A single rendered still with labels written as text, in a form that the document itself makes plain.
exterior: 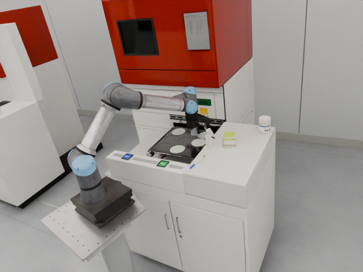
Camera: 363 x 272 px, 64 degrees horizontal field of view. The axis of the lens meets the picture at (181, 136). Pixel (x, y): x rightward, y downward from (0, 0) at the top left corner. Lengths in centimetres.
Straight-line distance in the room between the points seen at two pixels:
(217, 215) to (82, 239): 70
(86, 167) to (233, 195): 74
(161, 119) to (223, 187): 98
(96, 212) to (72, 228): 19
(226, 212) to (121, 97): 81
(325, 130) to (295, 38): 107
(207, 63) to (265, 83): 168
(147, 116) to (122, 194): 92
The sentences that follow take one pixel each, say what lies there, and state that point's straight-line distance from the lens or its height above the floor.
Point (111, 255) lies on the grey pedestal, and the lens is 186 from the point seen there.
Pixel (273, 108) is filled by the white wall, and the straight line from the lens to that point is 357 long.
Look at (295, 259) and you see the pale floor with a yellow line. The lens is 241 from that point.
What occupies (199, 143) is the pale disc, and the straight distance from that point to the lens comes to 194.
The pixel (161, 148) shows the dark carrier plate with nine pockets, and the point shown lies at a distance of 195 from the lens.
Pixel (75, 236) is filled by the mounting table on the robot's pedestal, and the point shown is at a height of 82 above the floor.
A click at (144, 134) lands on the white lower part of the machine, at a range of 249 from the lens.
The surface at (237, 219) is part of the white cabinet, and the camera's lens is 162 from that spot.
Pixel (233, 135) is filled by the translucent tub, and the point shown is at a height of 103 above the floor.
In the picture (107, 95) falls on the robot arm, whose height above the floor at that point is 139.
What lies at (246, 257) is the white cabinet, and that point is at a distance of 182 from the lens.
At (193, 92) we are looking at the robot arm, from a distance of 183.
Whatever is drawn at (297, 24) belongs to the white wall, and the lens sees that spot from 325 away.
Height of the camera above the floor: 188
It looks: 28 degrees down
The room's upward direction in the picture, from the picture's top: 9 degrees counter-clockwise
